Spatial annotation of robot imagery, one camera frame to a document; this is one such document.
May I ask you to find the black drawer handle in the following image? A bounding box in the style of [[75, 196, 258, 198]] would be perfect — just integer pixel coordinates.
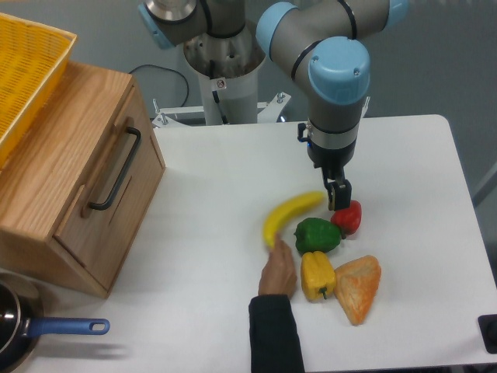
[[88, 126, 142, 211]]

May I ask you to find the black corner clamp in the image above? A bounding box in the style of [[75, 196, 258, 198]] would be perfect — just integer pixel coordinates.
[[478, 314, 497, 354]]

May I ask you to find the green toy bell pepper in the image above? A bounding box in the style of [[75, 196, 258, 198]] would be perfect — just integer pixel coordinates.
[[294, 218, 342, 255]]

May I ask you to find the orange toy bread slice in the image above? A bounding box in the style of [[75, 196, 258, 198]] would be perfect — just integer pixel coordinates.
[[334, 255, 382, 326]]

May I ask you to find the yellow toy banana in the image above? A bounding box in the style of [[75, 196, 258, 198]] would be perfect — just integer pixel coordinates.
[[262, 191, 325, 251]]

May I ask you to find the yellow plastic basket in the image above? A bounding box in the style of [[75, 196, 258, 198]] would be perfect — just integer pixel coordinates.
[[1, 13, 78, 165]]

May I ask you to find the white base mounting bracket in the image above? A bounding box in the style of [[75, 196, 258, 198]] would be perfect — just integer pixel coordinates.
[[151, 92, 291, 128]]

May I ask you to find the red toy bell pepper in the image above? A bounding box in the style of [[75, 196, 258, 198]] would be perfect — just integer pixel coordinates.
[[330, 200, 362, 238]]

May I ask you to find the wooden top drawer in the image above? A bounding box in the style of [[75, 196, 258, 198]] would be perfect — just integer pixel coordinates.
[[54, 86, 165, 291]]

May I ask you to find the yellow toy bell pepper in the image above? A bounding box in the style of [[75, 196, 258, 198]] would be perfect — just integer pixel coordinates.
[[301, 251, 336, 302]]

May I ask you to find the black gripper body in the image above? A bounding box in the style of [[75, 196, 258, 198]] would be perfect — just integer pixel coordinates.
[[297, 122, 356, 183]]

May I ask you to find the dark sleeved forearm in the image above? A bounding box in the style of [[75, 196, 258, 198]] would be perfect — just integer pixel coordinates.
[[248, 295, 304, 372]]

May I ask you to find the wooden drawer cabinet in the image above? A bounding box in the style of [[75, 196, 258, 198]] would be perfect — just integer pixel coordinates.
[[0, 61, 167, 299]]

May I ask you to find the black cable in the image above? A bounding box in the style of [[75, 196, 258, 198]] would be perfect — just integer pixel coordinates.
[[127, 64, 190, 108]]

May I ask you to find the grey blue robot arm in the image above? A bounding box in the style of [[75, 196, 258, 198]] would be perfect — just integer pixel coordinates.
[[138, 1, 409, 211]]

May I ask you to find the person's bare hand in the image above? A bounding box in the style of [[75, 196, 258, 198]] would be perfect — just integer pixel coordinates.
[[258, 235, 297, 299]]

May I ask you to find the blue handled black pan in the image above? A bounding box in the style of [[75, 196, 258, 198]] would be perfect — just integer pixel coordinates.
[[1, 273, 110, 372]]

